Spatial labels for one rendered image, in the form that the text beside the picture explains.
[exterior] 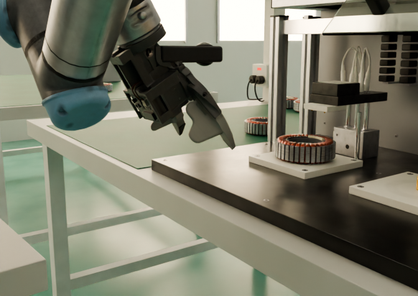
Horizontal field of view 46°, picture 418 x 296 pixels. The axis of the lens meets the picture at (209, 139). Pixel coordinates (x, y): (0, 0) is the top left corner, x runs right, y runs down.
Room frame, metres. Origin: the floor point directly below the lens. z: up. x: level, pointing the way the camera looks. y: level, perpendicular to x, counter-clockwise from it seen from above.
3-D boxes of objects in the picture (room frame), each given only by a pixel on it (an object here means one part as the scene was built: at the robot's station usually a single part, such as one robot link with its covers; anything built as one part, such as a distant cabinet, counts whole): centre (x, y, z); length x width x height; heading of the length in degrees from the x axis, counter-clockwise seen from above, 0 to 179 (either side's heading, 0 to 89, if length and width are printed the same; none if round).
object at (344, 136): (0.98, -0.30, 0.80); 0.07 x 0.05 x 0.06; 34
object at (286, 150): (0.89, -0.18, 0.80); 0.11 x 0.11 x 0.04
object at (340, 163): (0.89, -0.18, 0.78); 0.15 x 0.15 x 0.01; 34
